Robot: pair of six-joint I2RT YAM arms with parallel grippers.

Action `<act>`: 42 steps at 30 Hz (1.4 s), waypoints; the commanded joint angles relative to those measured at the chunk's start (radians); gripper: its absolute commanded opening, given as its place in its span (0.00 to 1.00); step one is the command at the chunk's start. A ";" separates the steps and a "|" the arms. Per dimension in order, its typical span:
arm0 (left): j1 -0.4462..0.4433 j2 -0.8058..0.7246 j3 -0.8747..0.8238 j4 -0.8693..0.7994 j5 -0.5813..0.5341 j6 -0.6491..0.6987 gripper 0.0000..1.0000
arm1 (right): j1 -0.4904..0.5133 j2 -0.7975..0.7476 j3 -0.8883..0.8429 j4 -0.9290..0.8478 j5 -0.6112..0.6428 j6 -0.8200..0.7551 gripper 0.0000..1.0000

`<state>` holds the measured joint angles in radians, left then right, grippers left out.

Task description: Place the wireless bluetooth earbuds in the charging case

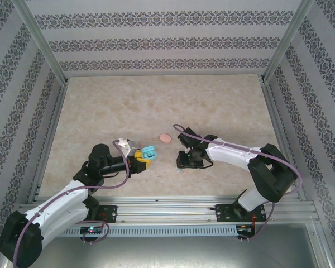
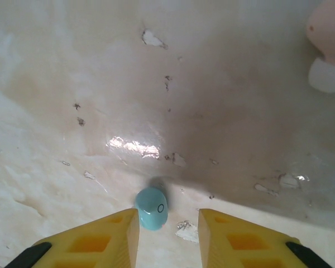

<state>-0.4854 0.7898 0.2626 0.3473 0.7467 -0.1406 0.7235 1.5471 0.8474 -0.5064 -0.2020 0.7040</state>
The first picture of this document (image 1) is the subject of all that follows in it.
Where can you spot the blue earbud charging case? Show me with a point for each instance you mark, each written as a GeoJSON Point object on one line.
{"type": "Point", "coordinates": [150, 148]}

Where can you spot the pink earbud charging case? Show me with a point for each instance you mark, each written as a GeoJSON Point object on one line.
{"type": "Point", "coordinates": [165, 138]}

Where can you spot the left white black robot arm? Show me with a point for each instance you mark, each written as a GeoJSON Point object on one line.
{"type": "Point", "coordinates": [58, 201]}

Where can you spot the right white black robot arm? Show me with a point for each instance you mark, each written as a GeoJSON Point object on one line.
{"type": "Point", "coordinates": [231, 153]}

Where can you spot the small green circuit board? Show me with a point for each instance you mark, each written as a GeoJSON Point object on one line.
{"type": "Point", "coordinates": [245, 229]}
{"type": "Point", "coordinates": [91, 229]}

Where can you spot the grey metal sheet panel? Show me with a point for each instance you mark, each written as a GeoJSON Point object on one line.
{"type": "Point", "coordinates": [167, 251]}

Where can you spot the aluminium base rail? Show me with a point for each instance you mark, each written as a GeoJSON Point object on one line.
{"type": "Point", "coordinates": [167, 212]}

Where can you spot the aluminium side rail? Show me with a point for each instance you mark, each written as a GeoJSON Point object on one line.
{"type": "Point", "coordinates": [279, 120]}
{"type": "Point", "coordinates": [54, 123]}

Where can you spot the aluminium frame post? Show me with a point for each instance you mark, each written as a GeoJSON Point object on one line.
{"type": "Point", "coordinates": [289, 39]}
{"type": "Point", "coordinates": [37, 39]}

